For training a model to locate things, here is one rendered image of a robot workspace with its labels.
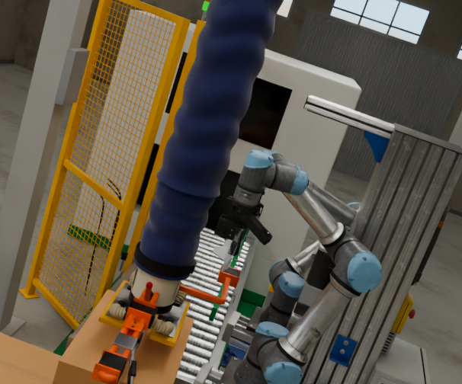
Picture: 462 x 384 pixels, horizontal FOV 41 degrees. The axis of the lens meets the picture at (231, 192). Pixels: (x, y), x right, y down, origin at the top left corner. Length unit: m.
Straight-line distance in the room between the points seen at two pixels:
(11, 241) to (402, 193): 2.36
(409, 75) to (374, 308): 9.90
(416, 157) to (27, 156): 2.21
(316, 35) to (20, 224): 9.09
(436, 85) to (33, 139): 9.40
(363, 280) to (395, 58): 10.17
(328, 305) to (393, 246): 0.35
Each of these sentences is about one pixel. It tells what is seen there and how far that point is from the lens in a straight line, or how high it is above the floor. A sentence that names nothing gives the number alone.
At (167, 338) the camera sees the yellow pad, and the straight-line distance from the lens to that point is 2.30.
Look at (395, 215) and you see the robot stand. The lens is 2.17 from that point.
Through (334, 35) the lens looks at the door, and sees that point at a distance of 12.03.
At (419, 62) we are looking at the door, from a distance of 12.02.
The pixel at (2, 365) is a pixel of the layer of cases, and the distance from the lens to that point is 2.89.
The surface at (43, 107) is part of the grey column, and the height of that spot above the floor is 1.42.
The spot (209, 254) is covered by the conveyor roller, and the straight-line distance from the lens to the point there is 4.57.
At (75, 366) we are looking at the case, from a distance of 2.27.
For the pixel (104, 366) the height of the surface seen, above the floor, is 1.21.
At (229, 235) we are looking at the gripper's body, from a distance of 1.82.
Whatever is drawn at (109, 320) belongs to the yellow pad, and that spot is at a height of 1.07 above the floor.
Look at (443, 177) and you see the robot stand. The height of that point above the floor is 1.94.
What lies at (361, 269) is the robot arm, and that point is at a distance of 1.95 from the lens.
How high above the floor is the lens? 2.22
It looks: 16 degrees down
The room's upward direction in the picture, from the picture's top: 19 degrees clockwise
